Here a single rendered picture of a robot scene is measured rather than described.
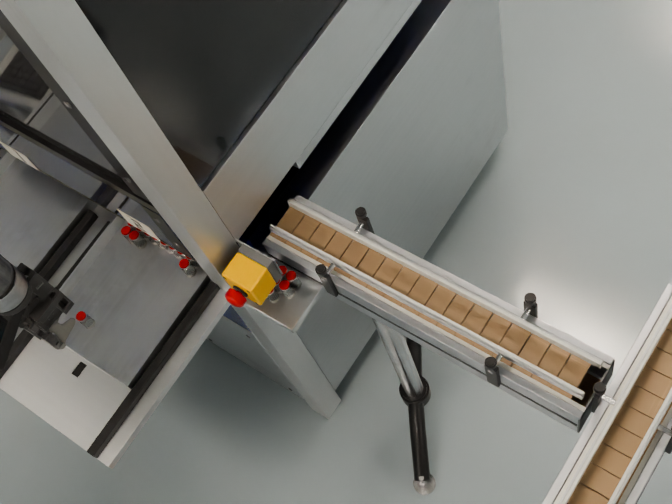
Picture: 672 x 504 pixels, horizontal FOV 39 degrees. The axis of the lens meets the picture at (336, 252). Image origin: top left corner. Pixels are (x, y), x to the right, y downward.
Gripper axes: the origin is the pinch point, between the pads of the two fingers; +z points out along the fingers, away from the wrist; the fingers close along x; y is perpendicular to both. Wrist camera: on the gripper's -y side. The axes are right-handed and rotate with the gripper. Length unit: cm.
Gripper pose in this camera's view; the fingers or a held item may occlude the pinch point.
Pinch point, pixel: (56, 346)
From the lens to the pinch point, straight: 175.8
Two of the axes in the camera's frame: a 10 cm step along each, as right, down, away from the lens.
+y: 5.5, -7.9, 2.6
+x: -8.1, -4.3, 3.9
